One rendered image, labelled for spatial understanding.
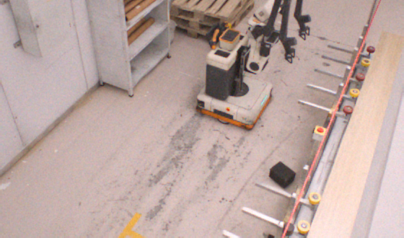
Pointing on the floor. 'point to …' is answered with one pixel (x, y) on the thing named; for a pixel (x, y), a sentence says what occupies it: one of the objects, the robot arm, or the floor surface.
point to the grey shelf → (110, 37)
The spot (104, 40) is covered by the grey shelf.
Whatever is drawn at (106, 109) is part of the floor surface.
